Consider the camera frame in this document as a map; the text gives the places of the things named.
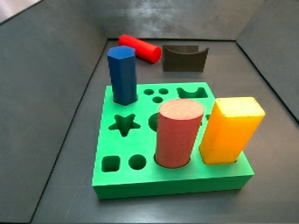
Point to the dull red large cylinder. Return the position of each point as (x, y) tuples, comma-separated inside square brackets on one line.
[(179, 120)]

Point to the blue hexagonal prism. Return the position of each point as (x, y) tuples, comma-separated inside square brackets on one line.
[(122, 65)]

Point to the yellow rectangular block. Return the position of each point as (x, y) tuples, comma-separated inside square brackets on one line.
[(234, 120)]

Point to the black curved cradle stand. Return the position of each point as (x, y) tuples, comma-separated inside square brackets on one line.
[(183, 58)]

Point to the bright red cylinder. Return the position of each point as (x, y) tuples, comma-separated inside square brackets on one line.
[(146, 51)]

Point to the green foam shape-sorter board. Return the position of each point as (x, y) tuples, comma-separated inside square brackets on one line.
[(126, 171)]

